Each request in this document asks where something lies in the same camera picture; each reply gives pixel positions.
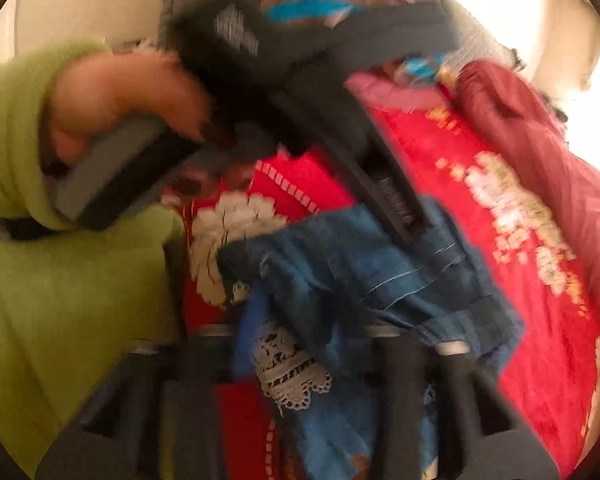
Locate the salmon red comforter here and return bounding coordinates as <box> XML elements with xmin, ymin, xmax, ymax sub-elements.
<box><xmin>455</xmin><ymin>59</ymin><xmax>600</xmax><ymax>321</ymax></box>

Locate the pink quilted pillow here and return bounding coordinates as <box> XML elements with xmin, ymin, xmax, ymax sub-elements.
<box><xmin>346</xmin><ymin>71</ymin><xmax>433</xmax><ymax>111</ymax></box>

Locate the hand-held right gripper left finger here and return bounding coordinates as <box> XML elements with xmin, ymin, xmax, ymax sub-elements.
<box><xmin>35</xmin><ymin>285</ymin><xmax>271</xmax><ymax>480</ymax></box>

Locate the red floral blanket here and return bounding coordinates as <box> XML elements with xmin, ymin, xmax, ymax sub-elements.
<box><xmin>180</xmin><ymin>75</ymin><xmax>600</xmax><ymax>480</ymax></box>

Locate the person's left hand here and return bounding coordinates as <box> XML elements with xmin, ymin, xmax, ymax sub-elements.
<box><xmin>45</xmin><ymin>52</ymin><xmax>238</xmax><ymax>168</ymax></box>

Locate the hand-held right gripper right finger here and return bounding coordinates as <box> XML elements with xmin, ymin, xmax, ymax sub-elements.
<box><xmin>367</xmin><ymin>325</ymin><xmax>561</xmax><ymax>480</ymax></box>

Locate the blue denim pants lace trim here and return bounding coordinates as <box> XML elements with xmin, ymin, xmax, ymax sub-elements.
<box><xmin>217</xmin><ymin>200</ymin><xmax>526</xmax><ymax>480</ymax></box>

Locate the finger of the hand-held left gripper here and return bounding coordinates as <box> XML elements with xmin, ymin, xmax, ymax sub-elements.
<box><xmin>290</xmin><ymin>2</ymin><xmax>462</xmax><ymax>78</ymax></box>
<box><xmin>275</xmin><ymin>90</ymin><xmax>431</xmax><ymax>248</ymax></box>

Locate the person's left forearm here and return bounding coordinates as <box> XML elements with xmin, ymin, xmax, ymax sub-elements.
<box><xmin>0</xmin><ymin>40</ymin><xmax>111</xmax><ymax>233</ymax></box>

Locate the person's green sweater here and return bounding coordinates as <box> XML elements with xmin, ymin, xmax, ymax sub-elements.
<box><xmin>0</xmin><ymin>205</ymin><xmax>187</xmax><ymax>477</ymax></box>

